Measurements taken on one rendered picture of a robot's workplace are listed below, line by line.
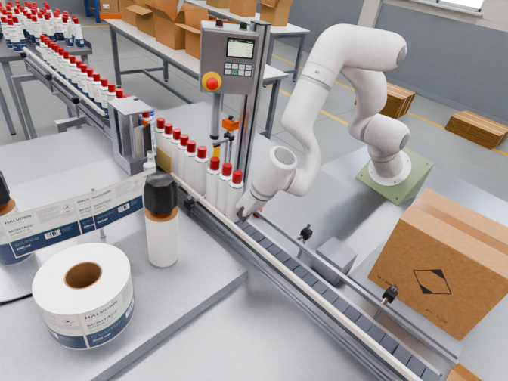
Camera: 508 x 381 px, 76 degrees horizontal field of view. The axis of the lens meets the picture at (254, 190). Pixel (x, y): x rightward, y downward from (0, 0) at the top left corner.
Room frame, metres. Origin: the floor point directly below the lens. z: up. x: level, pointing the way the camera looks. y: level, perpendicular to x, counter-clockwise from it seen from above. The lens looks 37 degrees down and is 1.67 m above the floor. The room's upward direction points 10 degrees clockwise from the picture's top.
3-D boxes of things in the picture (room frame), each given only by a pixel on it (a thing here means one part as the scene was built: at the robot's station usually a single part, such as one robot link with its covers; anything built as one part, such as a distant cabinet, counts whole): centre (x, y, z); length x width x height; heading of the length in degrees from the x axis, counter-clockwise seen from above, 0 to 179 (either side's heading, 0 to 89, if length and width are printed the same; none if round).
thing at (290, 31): (5.84, 0.64, 0.39); 2.20 x 0.80 x 0.78; 48
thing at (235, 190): (0.87, 0.06, 0.98); 0.05 x 0.05 x 0.20
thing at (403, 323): (0.76, -0.13, 0.95); 1.07 x 0.01 x 0.01; 51
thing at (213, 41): (1.05, 0.15, 1.38); 0.17 x 0.10 x 0.19; 106
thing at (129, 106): (1.11, 0.51, 1.14); 0.14 x 0.11 x 0.01; 51
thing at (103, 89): (1.46, 0.79, 0.98); 0.05 x 0.05 x 0.20
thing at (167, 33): (3.40, 1.01, 0.97); 0.45 x 0.44 x 0.37; 140
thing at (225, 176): (0.91, 0.10, 0.98); 0.05 x 0.05 x 0.20
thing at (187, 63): (3.51, 0.95, 0.39); 2.20 x 0.80 x 0.78; 48
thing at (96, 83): (1.51, 0.85, 0.98); 0.05 x 0.05 x 0.20
